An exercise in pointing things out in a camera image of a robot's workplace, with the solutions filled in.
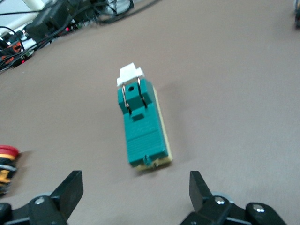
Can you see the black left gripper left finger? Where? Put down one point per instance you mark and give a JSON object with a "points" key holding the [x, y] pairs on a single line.
{"points": [[68, 192]]}

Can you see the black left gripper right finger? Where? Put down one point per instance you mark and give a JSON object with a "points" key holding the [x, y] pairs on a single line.
{"points": [[199, 194]]}

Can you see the red emergency stop orange block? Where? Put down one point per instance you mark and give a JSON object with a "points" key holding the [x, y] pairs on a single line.
{"points": [[5, 164]]}

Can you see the black electronics box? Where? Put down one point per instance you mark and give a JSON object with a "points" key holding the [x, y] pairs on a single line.
{"points": [[51, 14]]}

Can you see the black selector switch orange block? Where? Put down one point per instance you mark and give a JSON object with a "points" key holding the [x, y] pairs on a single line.
{"points": [[297, 16]]}

